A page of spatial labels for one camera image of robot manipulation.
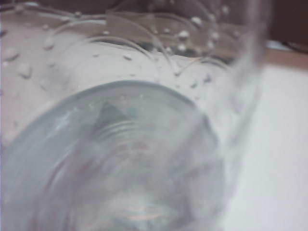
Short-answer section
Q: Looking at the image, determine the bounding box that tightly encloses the clear water bottle red label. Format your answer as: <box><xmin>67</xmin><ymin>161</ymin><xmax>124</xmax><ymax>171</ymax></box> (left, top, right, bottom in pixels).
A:
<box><xmin>0</xmin><ymin>0</ymin><xmax>271</xmax><ymax>231</ymax></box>

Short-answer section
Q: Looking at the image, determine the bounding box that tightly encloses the brown fabric desk partition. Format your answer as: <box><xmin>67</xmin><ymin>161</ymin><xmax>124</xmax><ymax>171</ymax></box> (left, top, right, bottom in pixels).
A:
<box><xmin>263</xmin><ymin>0</ymin><xmax>308</xmax><ymax>52</ymax></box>

